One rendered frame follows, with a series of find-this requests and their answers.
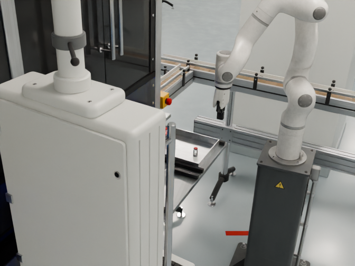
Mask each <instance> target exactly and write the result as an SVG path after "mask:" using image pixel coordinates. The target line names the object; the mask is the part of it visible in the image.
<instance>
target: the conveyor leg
mask: <svg viewBox="0 0 355 266"><path fill-rule="evenodd" d="M235 95H236V91H231V90H230V95H229V102H228V103H227V112H226V123H225V126H226V127H232V122H233V111H234V105H235ZM229 153H230V143H227V146H226V147H225V149H224V150H223V152H222V163H221V175H227V173H228V163H229Z"/></svg>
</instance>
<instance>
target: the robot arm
mask: <svg viewBox="0 0 355 266"><path fill-rule="evenodd" d="M328 12H329V8H328V5H327V3H326V2H325V1H324V0H261V2H260V3H259V4H258V6H257V7H256V8H255V10H254V11H253V13H252V14H251V15H250V17H249V18H248V20H247V21H246V22H245V24H244V25H243V27H242V28H241V29H240V31H239V32H238V34H237V36H236V39H235V43H234V46H233V49H232V51H228V50H221V51H218V52H217V54H216V68H215V76H214V85H215V88H216V89H215V92H214V99H213V107H215V106H217V108H216V112H217V119H219V120H223V119H224V115H225V107H226V105H227V103H228V102H229V95H230V88H231V86H232V84H233V80H234V79H235V77H236V76H237V75H238V74H239V73H240V71H241V70H242V69H243V67H244V66H245V64H246V63H247V61H248V59H249V57H250V54H251V51H252V48H253V46H254V44H255V43H256V42H257V40H258V39H259V38H260V36H261V35H262V34H263V33H264V31H265V30H266V29H267V27H268V26H269V25H270V23H271V22H272V21H273V19H274V18H275V17H276V15H277V14H278V13H285V14H287V15H290V16H292V17H294V18H295V42H294V49H293V55H292V59H291V62H290V64H289V67H288V69H287V71H286V74H285V77H284V81H283V89H284V91H285V93H286V95H287V97H288V105H287V108H286V109H285V110H284V111H283V113H282V116H281V122H280V127H279V133H278V140H277V146H274V147H272V148H271V149H270V150H269V152H268V155H269V157H270V159H271V160H272V161H274V162H276V163H278V164H280V165H284V166H299V165H302V164H304V163H305V162H306V159H307V156H306V154H305V152H304V151H302V150H301V147H302V142H303V136H304V130H305V125H306V120H307V117H308V115H309V113H310V112H311V111H312V110H313V108H314V106H315V102H316V94H315V91H314V89H313V87H312V86H311V84H310V83H309V71H310V68H311V66H312V64H313V62H314V59H315V55H316V49H317V43H318V26H317V23H318V22H321V21H323V20H324V19H325V18H326V17H327V15H328Z"/></svg>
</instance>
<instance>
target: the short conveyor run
mask: <svg viewBox="0 0 355 266"><path fill-rule="evenodd" d="M179 67H181V64H179V65H177V66H176V67H174V68H173V69H172V70H170V71H167V69H166V68H167V66H166V65H165V66H164V68H165V69H164V75H163V76H162V77H161V91H163V92H168V93H169V98H171V99H172V100H173V99H174V98H175V97H177V96H178V95H179V94H180V93H181V92H183V91H184V90H185V89H186V88H187V87H189V86H190V85H191V84H192V83H193V71H187V69H189V68H190V66H189V65H188V66H187V67H185V68H184V69H183V70H182V69H180V68H179Z"/></svg>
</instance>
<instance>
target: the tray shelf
mask: <svg viewBox="0 0 355 266"><path fill-rule="evenodd" d="M226 146H227V142H226V144H225V146H222V145H219V146H218V147H217V149H216V150H215V151H214V152H213V153H212V154H211V156H210V157H209V158H208V159H207V160H206V161H205V163H204V164H203V165H202V166H201V168H204V172H203V173H198V172H195V171H192V170H189V169H185V168H182V167H179V166H175V168H179V169H182V170H186V171H189V172H192V173H196V174H199V178H198V179H194V178H191V177H187V176H184V175H180V174H177V173H174V199H173V213H174V212H175V211H176V210H177V209H178V207H179V206H180V205H181V203H182V202H183V201H184V200H185V198H186V197H187V196H188V195H189V193H190V192H191V191H192V190H193V188H194V187H195V185H196V184H197V183H198V182H199V180H200V179H201V178H202V176H203V175H204V174H205V173H206V171H207V170H208V169H209V168H210V166H211V165H212V164H213V163H214V161H215V160H216V159H217V158H218V156H219V155H220V154H221V152H222V151H223V150H224V149H225V147H226ZM165 193H166V177H164V207H165ZM163 222H165V213H164V217H163Z"/></svg>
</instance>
